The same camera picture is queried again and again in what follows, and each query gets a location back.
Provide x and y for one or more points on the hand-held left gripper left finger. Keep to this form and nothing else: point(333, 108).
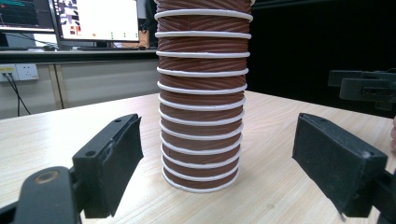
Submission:
point(102, 174)

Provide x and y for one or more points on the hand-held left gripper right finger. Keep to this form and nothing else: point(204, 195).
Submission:
point(336, 161)

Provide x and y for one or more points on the stack of brown paper cups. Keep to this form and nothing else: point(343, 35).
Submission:
point(202, 102)

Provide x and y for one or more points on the black curtain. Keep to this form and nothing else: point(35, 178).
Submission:
point(311, 46)

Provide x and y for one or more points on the dark background desk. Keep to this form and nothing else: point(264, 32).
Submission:
point(77, 55)

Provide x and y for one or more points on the black keyboard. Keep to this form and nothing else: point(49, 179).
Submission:
point(109, 48)

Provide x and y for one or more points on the monitor with white screen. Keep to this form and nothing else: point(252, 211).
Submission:
point(102, 18)

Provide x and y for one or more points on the monitor with dark screen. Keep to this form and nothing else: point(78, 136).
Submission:
point(21, 14)

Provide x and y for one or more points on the white wall power socket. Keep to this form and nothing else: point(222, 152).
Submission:
point(26, 72)

